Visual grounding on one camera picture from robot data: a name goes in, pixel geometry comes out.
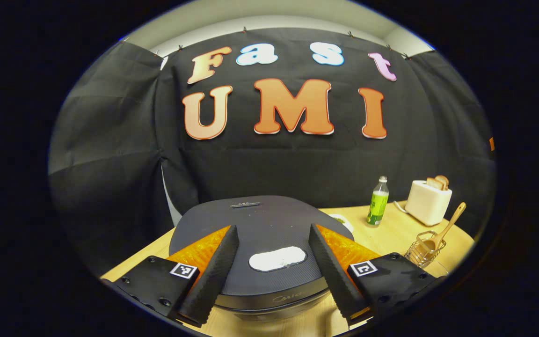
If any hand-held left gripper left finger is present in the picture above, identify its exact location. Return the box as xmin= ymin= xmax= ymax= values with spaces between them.
xmin=101 ymin=225 xmax=240 ymax=327

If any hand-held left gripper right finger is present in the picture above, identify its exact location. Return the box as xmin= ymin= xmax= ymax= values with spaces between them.
xmin=308 ymin=223 xmax=438 ymax=327

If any black and silver rice cooker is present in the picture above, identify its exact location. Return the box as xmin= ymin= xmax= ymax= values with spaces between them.
xmin=169 ymin=195 xmax=355 ymax=321

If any wooden spoon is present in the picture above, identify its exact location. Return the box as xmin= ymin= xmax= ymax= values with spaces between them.
xmin=419 ymin=202 xmax=467 ymax=253

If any wire chopstick holder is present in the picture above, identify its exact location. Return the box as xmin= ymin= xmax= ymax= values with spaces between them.
xmin=404 ymin=230 xmax=447 ymax=268

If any white divided bean dish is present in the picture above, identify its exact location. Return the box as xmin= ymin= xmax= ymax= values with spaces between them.
xmin=329 ymin=214 xmax=354 ymax=233

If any green label drink bottle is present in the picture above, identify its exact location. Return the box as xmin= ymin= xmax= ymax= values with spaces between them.
xmin=366 ymin=176 xmax=390 ymax=227

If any white toaster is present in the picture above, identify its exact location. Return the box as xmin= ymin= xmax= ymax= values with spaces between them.
xmin=405 ymin=180 xmax=452 ymax=227

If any black backdrop cloth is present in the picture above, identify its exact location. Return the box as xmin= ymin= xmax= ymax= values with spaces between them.
xmin=49 ymin=27 xmax=497 ymax=277

